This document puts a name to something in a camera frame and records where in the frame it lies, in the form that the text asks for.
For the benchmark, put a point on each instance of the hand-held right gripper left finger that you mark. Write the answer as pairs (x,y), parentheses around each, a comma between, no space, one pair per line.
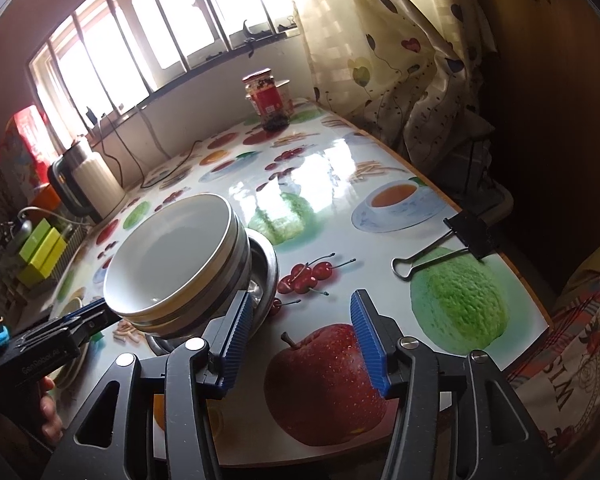
(235,340)

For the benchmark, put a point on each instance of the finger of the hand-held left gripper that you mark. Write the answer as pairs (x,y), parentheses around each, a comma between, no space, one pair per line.
(82,313)
(100,321)

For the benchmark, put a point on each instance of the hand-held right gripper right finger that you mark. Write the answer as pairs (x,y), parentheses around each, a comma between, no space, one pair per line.
(367,345)

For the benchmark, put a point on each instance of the beige plate with round logo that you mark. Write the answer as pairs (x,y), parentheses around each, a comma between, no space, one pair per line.
(72,367)

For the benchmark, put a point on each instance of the white striped bowl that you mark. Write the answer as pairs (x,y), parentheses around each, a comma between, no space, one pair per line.
(170,250)
(190,324)

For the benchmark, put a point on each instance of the round metal plate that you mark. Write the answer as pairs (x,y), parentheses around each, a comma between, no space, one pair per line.
(266,270)

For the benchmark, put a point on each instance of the person's left hand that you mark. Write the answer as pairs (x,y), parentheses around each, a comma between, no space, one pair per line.
(50,415)

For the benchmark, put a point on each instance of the yellow-green box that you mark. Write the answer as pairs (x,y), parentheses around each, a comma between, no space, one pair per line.
(48,249)
(42,272)

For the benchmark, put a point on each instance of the striped storage tray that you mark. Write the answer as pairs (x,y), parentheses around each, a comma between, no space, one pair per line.
(75,247)

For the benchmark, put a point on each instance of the grey round device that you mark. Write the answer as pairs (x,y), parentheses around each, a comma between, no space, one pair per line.
(22,228)

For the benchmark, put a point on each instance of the fruit print tablecloth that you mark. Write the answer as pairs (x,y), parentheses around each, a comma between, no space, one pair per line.
(330,240)

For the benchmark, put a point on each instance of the orange box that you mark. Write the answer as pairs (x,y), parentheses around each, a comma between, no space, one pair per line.
(47,197)

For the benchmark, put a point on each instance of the cream electric kettle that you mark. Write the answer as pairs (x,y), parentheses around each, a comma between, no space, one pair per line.
(97,185)

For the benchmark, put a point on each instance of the black binder clip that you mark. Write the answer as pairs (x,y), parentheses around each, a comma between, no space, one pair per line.
(472,232)

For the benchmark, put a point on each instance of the red gift box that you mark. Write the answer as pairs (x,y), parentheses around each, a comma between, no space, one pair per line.
(25,145)

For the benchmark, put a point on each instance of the printed blanket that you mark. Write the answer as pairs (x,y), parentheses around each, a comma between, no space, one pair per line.
(580,350)

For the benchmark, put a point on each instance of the jar with red label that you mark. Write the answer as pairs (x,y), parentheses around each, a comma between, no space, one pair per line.
(267,100)

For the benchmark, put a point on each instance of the clear glass jar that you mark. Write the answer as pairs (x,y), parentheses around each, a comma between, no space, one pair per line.
(286,95)

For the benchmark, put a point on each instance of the heart print curtain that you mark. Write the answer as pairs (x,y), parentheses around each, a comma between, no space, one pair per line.
(405,60)

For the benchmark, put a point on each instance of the brown wooden wardrobe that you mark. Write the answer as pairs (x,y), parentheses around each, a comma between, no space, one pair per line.
(555,110)

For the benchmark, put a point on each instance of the barred window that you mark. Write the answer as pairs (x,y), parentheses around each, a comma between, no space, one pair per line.
(170,20)

